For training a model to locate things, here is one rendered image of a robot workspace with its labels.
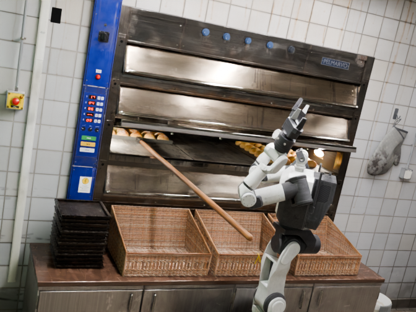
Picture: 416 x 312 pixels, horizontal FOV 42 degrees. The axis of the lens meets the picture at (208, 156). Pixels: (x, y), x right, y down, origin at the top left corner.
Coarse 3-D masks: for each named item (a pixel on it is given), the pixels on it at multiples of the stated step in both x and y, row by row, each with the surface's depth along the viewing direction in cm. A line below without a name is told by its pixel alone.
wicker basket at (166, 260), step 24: (120, 216) 353; (144, 216) 359; (168, 216) 367; (192, 216) 365; (120, 240) 324; (144, 240) 359; (168, 240) 366; (192, 240) 361; (120, 264) 320; (144, 264) 335; (168, 264) 325; (192, 264) 348
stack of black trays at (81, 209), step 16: (64, 208) 315; (80, 208) 321; (96, 208) 326; (64, 224) 304; (80, 224) 306; (96, 224) 310; (64, 240) 307; (80, 240) 310; (96, 240) 314; (64, 256) 309; (80, 256) 313; (96, 256) 317
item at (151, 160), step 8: (112, 152) 350; (112, 160) 346; (120, 160) 348; (128, 160) 350; (136, 160) 352; (144, 160) 354; (152, 160) 356; (168, 160) 360; (176, 160) 363; (184, 160) 367; (192, 160) 371; (200, 160) 376; (208, 168) 373; (216, 168) 376; (224, 168) 378; (232, 168) 381; (240, 168) 383; (248, 168) 386; (336, 176) 418
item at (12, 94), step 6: (6, 90) 309; (12, 90) 309; (6, 96) 305; (12, 96) 305; (18, 96) 306; (24, 96) 308; (6, 102) 305; (24, 102) 309; (12, 108) 307; (18, 108) 308
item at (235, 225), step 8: (144, 144) 380; (152, 152) 363; (160, 160) 348; (168, 168) 335; (184, 176) 315; (192, 184) 302; (200, 192) 291; (208, 200) 281; (216, 208) 271; (224, 216) 263; (232, 224) 255; (240, 232) 247; (248, 232) 244; (248, 240) 241
